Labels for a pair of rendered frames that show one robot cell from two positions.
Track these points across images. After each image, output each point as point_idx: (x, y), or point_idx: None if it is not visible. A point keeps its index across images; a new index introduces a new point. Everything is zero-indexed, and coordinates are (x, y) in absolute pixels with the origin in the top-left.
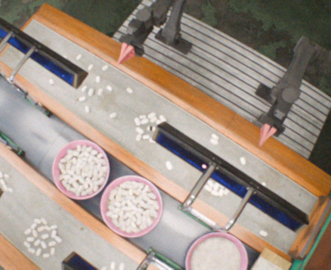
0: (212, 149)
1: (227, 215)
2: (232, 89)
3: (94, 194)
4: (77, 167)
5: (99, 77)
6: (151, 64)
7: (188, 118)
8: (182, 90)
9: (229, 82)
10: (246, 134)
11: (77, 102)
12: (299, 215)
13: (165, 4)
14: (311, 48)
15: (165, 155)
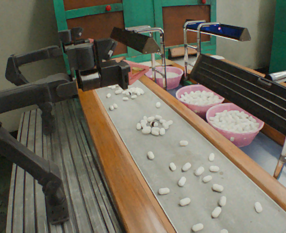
0: (120, 105)
1: (142, 84)
2: (63, 140)
3: (226, 103)
4: (237, 124)
5: (179, 180)
6: (106, 163)
7: (118, 122)
8: (102, 133)
9: (59, 147)
10: (91, 101)
11: (222, 170)
12: (114, 28)
13: (41, 79)
14: (16, 54)
15: (155, 111)
